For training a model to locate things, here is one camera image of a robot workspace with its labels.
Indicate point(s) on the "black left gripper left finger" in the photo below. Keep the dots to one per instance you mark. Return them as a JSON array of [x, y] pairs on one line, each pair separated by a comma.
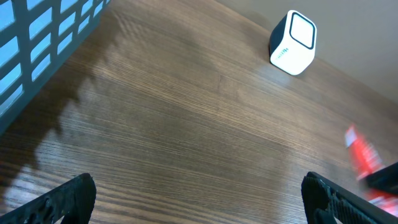
[[71, 202]]

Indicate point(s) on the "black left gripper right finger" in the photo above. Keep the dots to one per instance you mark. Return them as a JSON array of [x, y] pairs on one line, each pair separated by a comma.
[[326, 202]]

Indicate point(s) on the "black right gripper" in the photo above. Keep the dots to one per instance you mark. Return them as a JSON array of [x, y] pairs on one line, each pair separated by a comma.
[[384, 180]]

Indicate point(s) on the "red Nescafe sachet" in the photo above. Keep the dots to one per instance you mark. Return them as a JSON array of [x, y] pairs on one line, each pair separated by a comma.
[[366, 161]]

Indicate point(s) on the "white barcode scanner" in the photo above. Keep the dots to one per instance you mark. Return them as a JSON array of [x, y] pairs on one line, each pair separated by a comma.
[[292, 43]]

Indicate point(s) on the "grey plastic basket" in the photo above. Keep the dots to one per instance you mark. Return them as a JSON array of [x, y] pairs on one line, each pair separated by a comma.
[[37, 37]]

